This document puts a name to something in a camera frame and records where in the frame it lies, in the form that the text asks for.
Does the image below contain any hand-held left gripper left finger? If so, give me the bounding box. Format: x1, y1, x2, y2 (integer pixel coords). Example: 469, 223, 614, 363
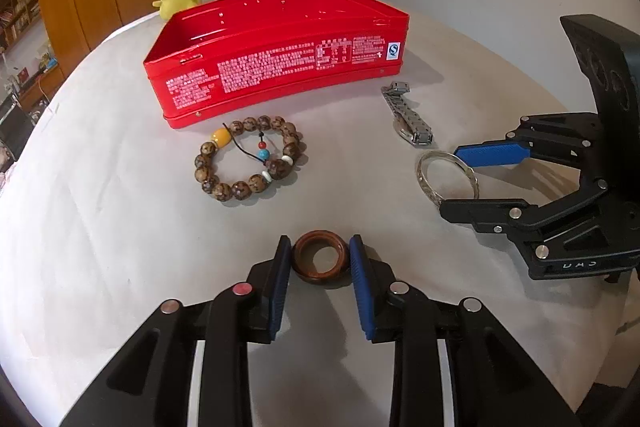
59, 234, 293, 427

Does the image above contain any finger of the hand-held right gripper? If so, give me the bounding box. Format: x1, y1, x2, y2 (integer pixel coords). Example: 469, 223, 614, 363
439, 179, 608, 246
454, 112, 601, 168

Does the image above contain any red tin box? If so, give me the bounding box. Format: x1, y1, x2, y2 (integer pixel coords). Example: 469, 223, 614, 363
142, 0, 410, 130

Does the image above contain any brown wooden bead bracelet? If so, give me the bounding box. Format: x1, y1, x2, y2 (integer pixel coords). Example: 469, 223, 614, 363
194, 117, 304, 202

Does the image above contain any wooden bookshelf with books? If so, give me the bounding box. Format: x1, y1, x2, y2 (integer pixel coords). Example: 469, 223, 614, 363
0, 0, 43, 50

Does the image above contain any brown wooden ring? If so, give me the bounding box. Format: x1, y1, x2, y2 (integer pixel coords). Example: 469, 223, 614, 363
291, 231, 349, 290

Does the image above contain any silver bangle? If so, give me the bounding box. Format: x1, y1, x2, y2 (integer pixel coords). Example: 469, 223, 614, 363
416, 149, 481, 208

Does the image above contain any white tablecloth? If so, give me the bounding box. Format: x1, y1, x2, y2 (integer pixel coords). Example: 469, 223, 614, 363
0, 0, 640, 427

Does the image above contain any wooden desk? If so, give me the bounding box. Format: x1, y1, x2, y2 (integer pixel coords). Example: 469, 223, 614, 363
12, 62, 66, 108

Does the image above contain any black office chair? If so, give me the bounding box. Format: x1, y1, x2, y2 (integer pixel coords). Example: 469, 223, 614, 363
0, 94, 36, 160

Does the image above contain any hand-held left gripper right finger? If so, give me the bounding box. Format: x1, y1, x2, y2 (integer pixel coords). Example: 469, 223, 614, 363
349, 234, 583, 427

